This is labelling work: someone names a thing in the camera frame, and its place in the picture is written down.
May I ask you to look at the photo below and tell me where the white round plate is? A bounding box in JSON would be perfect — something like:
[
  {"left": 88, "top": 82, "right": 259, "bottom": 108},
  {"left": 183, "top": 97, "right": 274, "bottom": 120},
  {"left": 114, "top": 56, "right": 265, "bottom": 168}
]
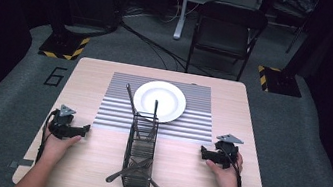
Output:
[{"left": 129, "top": 77, "right": 190, "bottom": 127}]

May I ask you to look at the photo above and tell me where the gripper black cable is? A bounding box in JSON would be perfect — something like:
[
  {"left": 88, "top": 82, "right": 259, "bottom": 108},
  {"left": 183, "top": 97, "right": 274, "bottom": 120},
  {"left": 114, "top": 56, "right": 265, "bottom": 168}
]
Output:
[
  {"left": 216, "top": 144, "right": 249, "bottom": 187},
  {"left": 35, "top": 107, "right": 61, "bottom": 166}
]

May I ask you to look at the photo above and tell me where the white metal desk frame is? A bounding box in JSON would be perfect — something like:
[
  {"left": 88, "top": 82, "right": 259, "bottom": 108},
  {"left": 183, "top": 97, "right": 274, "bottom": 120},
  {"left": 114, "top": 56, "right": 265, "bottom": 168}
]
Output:
[{"left": 172, "top": 0, "right": 268, "bottom": 54}]

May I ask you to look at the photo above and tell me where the long-handled metal utensil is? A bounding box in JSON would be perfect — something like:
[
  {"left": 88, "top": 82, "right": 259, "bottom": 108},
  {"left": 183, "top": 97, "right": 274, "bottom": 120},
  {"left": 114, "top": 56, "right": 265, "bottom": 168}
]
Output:
[{"left": 117, "top": 82, "right": 149, "bottom": 139}]

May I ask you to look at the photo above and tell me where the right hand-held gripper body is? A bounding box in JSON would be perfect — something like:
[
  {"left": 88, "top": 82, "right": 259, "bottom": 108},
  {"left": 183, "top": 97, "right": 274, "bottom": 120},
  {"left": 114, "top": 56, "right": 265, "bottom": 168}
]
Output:
[{"left": 207, "top": 130, "right": 247, "bottom": 172}]

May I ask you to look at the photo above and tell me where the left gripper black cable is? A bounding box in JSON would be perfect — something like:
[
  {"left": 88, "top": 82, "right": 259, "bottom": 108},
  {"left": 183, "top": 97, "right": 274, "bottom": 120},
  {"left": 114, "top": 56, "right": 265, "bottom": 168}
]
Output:
[{"left": 35, "top": 107, "right": 61, "bottom": 166}]

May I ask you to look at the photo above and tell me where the black folding chair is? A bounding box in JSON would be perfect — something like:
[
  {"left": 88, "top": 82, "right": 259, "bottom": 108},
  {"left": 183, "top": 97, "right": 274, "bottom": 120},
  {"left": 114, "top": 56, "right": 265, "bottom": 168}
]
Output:
[{"left": 185, "top": 0, "right": 271, "bottom": 86}]

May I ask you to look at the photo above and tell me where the black wire cutlery caddy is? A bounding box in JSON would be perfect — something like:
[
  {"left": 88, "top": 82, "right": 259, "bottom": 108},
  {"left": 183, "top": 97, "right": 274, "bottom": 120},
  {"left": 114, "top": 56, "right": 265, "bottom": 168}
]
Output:
[{"left": 118, "top": 109, "right": 163, "bottom": 187}]

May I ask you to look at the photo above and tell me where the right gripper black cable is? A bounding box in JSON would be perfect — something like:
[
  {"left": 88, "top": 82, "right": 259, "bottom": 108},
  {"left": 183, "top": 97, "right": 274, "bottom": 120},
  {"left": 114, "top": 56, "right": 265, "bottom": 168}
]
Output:
[{"left": 216, "top": 144, "right": 249, "bottom": 187}]

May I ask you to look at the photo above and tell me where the black yellow striped base plate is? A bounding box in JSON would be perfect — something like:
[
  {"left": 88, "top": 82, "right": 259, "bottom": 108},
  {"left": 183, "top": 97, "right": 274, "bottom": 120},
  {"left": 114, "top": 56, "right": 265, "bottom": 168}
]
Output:
[
  {"left": 37, "top": 29, "right": 91, "bottom": 64},
  {"left": 254, "top": 65, "right": 306, "bottom": 99}
]

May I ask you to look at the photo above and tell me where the black floor cable bundle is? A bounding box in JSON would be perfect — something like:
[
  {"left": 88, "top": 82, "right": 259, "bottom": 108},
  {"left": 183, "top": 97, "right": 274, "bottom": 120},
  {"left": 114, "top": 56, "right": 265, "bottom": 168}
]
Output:
[{"left": 58, "top": 0, "right": 224, "bottom": 79}]

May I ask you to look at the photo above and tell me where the person's right hand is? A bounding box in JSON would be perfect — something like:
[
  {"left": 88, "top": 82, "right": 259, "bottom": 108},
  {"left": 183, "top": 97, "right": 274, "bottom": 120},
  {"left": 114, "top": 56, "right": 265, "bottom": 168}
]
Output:
[{"left": 201, "top": 147, "right": 246, "bottom": 187}]

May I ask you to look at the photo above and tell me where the grey metal table bracket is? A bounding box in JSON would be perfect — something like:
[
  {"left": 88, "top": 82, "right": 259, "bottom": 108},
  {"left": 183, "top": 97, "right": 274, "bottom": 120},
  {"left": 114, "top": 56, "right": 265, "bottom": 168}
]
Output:
[{"left": 8, "top": 156, "right": 35, "bottom": 173}]

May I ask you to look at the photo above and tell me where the person's left hand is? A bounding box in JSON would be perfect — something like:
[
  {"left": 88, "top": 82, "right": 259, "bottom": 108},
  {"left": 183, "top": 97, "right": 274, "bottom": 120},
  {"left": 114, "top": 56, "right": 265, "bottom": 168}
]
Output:
[{"left": 38, "top": 128, "right": 84, "bottom": 169}]

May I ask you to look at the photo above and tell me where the grey striped placemat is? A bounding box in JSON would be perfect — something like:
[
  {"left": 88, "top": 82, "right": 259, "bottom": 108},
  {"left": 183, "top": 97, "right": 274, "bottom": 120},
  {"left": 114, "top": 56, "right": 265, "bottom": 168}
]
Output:
[{"left": 91, "top": 69, "right": 221, "bottom": 148}]

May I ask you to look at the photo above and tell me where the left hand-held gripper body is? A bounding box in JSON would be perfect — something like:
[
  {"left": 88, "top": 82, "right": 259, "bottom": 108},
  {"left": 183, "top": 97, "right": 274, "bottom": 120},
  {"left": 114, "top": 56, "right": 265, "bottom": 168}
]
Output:
[{"left": 45, "top": 103, "right": 89, "bottom": 144}]

